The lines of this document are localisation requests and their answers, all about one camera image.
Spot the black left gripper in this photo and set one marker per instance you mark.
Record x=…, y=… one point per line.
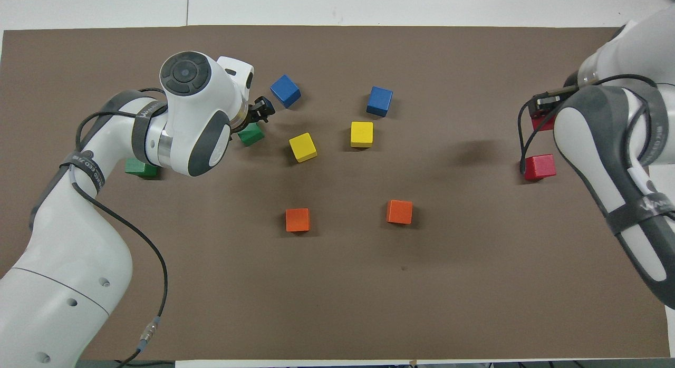
x=252, y=115

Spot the red wooden cube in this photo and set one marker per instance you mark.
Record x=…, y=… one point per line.
x=540, y=167
x=543, y=124

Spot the green wooden cube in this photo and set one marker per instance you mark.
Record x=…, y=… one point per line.
x=253, y=136
x=140, y=170

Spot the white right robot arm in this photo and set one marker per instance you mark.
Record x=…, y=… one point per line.
x=596, y=146

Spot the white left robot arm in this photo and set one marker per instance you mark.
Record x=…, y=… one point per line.
x=63, y=252

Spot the blue wooden cube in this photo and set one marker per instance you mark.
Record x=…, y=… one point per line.
x=285, y=91
x=379, y=101

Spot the yellow wooden cube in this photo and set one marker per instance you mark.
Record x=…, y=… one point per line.
x=362, y=134
x=302, y=147

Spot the orange wooden cube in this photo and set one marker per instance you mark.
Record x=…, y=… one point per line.
x=399, y=211
x=298, y=220

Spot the brown table mat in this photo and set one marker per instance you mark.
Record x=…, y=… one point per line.
x=337, y=304

